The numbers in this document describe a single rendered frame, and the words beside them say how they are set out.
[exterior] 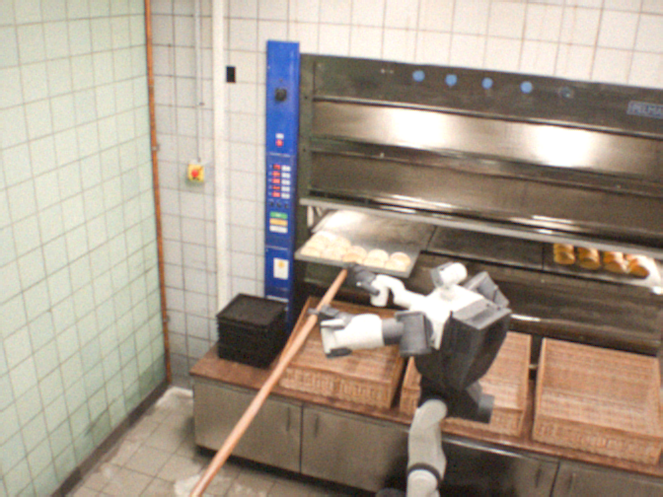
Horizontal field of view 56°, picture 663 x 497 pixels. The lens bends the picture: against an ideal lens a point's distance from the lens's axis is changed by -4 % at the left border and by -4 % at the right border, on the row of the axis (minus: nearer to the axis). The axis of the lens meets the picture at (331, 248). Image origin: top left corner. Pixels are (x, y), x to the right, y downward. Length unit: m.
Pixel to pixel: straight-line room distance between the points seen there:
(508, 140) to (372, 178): 0.67
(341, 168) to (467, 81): 0.73
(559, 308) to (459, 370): 1.12
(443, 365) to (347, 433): 1.00
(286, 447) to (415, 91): 1.85
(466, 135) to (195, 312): 1.87
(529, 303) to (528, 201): 0.52
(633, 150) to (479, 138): 0.67
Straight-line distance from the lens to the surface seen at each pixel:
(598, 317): 3.29
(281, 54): 3.14
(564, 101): 2.98
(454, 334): 2.22
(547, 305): 3.27
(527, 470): 3.12
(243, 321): 3.21
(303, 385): 3.14
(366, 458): 3.23
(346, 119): 3.11
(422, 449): 2.62
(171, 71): 3.45
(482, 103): 2.99
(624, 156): 3.03
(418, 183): 3.10
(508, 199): 3.07
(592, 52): 2.95
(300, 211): 3.31
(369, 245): 3.25
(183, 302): 3.86
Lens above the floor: 2.43
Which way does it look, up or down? 23 degrees down
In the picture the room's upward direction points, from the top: 3 degrees clockwise
